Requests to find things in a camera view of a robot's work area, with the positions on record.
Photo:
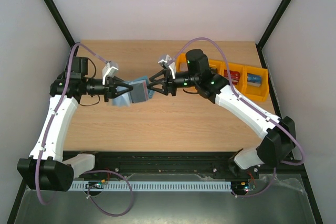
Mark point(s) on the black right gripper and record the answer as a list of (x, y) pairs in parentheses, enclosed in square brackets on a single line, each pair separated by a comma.
[(170, 83)]

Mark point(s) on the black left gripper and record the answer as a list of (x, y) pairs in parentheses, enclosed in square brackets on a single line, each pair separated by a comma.
[(111, 87)]

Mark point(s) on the teal card holder wallet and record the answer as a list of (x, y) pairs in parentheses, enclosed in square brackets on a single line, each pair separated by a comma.
[(125, 99)]

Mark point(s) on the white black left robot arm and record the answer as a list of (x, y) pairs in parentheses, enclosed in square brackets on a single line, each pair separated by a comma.
[(45, 168)]

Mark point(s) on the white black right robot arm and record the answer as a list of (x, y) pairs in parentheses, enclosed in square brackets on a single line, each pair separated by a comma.
[(277, 134)]

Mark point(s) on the red card stack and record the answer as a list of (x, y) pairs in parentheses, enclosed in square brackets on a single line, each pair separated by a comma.
[(234, 75)]

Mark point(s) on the blue card stack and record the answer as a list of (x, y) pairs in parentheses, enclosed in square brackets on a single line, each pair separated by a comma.
[(254, 80)]

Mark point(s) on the yellow plastic bin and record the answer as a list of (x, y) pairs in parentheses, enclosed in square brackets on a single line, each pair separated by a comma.
[(241, 86), (216, 66), (181, 64), (260, 93)]

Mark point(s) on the grey metal front plate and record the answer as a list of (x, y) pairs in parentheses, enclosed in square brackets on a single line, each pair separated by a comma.
[(284, 202)]

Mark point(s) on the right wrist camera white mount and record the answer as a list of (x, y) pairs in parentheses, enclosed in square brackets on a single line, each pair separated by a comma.
[(166, 62)]

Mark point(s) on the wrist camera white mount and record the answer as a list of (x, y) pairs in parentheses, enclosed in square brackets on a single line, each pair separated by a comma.
[(109, 70), (166, 62)]

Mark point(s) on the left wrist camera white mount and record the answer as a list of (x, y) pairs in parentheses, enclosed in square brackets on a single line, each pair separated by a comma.
[(109, 70)]

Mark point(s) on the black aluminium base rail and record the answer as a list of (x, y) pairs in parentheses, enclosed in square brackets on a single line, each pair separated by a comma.
[(213, 164)]

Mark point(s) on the light blue slotted cable duct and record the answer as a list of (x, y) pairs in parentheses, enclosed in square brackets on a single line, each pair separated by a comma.
[(201, 186)]

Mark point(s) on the black corner frame post left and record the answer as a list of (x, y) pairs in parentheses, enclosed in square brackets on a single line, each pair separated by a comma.
[(60, 22)]

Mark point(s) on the black corner frame post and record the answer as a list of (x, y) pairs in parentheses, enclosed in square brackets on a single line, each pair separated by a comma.
[(273, 23), (60, 22)]

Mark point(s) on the black corner frame post right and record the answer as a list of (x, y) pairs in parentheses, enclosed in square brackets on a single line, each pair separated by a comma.
[(273, 23)]

